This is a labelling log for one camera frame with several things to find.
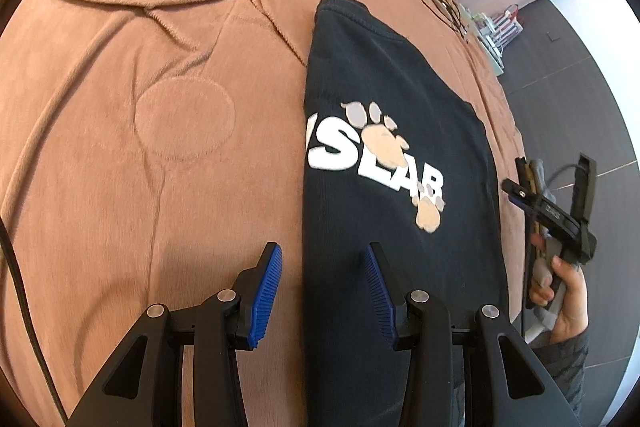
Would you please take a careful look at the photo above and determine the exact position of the black coiled cable bundle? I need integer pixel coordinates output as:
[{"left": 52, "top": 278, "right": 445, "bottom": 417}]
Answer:
[{"left": 406, "top": 0, "right": 471, "bottom": 39}]

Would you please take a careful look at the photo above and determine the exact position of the person's right hand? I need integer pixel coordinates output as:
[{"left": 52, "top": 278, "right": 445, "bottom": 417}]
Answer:
[{"left": 528, "top": 233, "right": 589, "bottom": 345}]

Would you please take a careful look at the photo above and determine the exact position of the black bear print t-shirt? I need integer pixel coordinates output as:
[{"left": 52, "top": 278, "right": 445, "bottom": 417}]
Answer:
[{"left": 303, "top": 0, "right": 509, "bottom": 426}]

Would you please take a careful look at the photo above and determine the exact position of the orange-brown bed blanket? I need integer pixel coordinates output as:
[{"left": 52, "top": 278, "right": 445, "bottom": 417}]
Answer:
[{"left": 1, "top": 0, "right": 524, "bottom": 426}]

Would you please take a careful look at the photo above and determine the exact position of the black camera cable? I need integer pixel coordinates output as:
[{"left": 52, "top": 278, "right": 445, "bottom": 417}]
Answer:
[{"left": 0, "top": 215, "right": 68, "bottom": 425}]

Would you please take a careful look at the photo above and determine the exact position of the cream bedside nightstand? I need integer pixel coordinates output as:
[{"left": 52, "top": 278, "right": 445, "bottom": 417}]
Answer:
[{"left": 460, "top": 5, "right": 504, "bottom": 77}]

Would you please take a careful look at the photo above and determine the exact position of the red white striped gift bag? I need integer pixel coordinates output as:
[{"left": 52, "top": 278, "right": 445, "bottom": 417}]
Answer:
[{"left": 491, "top": 4, "right": 523, "bottom": 49}]

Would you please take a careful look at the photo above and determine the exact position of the dark grey sleeve forearm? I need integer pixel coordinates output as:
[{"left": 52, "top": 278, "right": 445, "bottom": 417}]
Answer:
[{"left": 529, "top": 329, "right": 590, "bottom": 416}]

